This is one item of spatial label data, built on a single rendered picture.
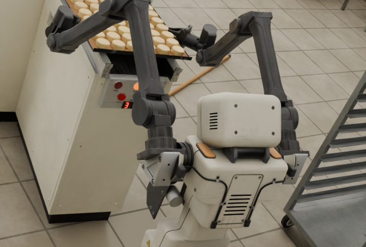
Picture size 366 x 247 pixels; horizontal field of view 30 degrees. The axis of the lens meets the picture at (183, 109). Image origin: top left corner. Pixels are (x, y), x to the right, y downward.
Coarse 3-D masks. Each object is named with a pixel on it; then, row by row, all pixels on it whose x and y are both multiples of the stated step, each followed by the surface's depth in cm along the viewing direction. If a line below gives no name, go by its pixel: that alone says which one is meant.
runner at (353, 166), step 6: (354, 162) 340; (360, 162) 344; (318, 168) 326; (324, 168) 329; (330, 168) 332; (336, 168) 335; (342, 168) 337; (348, 168) 339; (354, 168) 341; (360, 168) 343; (318, 174) 326; (324, 174) 328
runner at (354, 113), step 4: (364, 108) 311; (348, 112) 306; (352, 112) 308; (356, 112) 309; (360, 112) 311; (364, 112) 313; (348, 116) 305; (352, 116) 307; (356, 116) 308; (360, 116) 309; (364, 116) 310
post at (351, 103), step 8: (360, 80) 299; (360, 88) 299; (352, 96) 303; (352, 104) 304; (344, 112) 307; (336, 120) 311; (344, 120) 309; (336, 128) 312; (328, 136) 316; (336, 136) 315; (320, 152) 320; (312, 160) 325; (320, 160) 323; (312, 168) 325; (304, 176) 329; (312, 176) 329; (296, 192) 334; (288, 208) 340
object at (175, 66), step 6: (162, 60) 269; (168, 60) 264; (174, 60) 265; (162, 66) 269; (168, 66) 264; (174, 66) 261; (168, 72) 264; (174, 72) 261; (180, 72) 261; (168, 78) 264; (174, 78) 263
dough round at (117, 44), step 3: (114, 42) 247; (117, 42) 248; (120, 42) 249; (123, 42) 250; (111, 45) 248; (114, 45) 246; (117, 45) 246; (120, 45) 247; (123, 45) 247; (114, 48) 247; (117, 48) 246; (120, 48) 247; (123, 48) 248
